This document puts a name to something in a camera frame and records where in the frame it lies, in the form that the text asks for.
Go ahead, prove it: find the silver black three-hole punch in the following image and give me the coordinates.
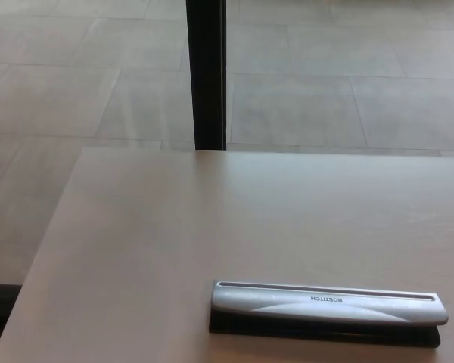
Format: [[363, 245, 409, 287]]
[[208, 279, 449, 349]]

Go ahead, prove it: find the black vertical window frame post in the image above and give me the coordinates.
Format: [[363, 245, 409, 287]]
[[185, 0, 229, 152]]

